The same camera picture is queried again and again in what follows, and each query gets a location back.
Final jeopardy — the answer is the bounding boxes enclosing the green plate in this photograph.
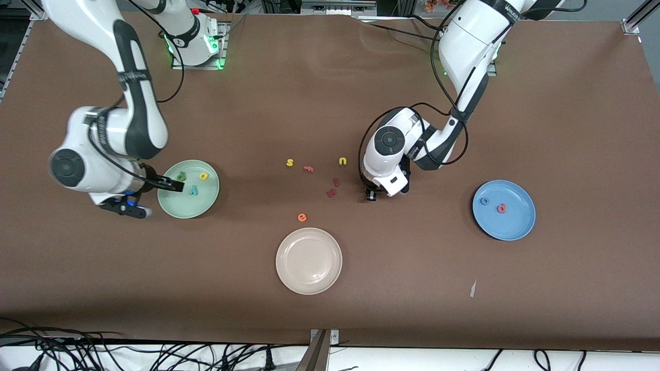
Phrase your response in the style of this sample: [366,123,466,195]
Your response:
[157,159,220,220]

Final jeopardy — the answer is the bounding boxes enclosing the beige plate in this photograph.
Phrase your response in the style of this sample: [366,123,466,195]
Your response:
[275,227,343,295]

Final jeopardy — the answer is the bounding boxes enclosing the brown table cover sheet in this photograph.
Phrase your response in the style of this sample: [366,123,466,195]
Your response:
[0,8,660,352]

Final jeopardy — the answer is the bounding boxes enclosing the blue plate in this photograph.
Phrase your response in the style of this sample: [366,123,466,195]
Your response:
[472,179,536,242]

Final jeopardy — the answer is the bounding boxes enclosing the grey metal beam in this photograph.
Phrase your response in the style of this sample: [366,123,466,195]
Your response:
[296,330,331,371]

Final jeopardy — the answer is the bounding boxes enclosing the grey metal box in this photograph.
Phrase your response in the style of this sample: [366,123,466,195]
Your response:
[301,0,378,16]

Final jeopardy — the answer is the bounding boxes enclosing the artificial flowers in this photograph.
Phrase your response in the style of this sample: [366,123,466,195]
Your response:
[424,0,465,13]

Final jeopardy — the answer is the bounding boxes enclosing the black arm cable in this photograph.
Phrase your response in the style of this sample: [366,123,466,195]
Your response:
[85,0,185,181]
[359,10,511,181]

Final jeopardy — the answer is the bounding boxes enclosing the metal table edge bracket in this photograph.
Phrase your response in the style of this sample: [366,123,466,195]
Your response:
[309,329,340,347]

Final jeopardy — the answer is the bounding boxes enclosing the black base cable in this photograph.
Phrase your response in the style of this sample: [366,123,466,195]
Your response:
[367,22,444,47]

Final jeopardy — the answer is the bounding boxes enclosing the tangled black cables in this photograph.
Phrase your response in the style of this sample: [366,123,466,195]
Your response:
[0,317,310,371]

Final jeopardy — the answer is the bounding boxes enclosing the aluminium frame rail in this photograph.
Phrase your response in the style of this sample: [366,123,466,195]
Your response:
[0,5,52,98]
[621,0,660,36]

